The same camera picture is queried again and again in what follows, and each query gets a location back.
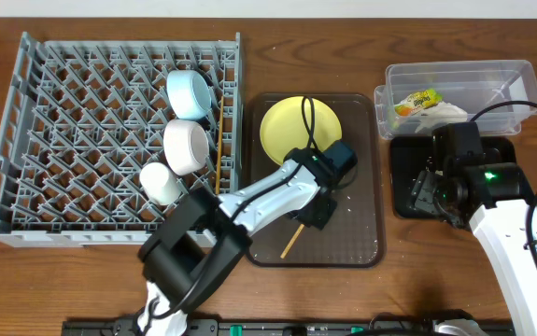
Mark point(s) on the dark brown serving tray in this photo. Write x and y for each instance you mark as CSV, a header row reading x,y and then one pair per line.
x,y
355,236

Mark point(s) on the pale green cup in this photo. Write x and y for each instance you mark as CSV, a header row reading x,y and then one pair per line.
x,y
159,183

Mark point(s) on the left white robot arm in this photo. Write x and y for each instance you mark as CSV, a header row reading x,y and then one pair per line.
x,y
189,257

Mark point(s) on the yellow round plate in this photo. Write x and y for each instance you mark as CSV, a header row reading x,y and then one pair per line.
x,y
283,127

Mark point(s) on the white tissue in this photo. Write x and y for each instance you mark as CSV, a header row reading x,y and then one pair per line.
x,y
439,114

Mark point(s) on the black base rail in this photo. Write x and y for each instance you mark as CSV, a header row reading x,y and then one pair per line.
x,y
455,322

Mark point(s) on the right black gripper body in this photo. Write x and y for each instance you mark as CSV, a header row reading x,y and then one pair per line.
x,y
426,194

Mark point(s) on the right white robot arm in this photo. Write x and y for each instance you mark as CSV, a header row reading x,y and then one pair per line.
x,y
495,203

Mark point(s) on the grey plastic dishwasher rack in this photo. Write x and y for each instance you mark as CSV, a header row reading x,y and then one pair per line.
x,y
82,118

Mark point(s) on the wooden chopstick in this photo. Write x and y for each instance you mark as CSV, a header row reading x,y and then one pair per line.
x,y
220,142
292,241

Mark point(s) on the pink white bowl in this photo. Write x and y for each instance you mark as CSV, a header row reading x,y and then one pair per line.
x,y
185,146

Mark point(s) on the light blue bowl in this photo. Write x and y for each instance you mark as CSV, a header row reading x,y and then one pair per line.
x,y
188,94

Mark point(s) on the black waste tray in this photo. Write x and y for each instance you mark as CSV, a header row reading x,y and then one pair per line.
x,y
410,155

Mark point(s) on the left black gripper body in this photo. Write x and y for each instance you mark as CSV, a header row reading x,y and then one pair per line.
x,y
319,215

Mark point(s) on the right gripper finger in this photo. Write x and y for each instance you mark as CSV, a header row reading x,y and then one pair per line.
x,y
427,180
422,200

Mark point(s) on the clear plastic waste bin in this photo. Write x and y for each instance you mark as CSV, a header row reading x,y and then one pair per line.
x,y
470,85

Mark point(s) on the green snack wrapper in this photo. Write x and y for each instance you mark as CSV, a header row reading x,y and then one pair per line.
x,y
418,101

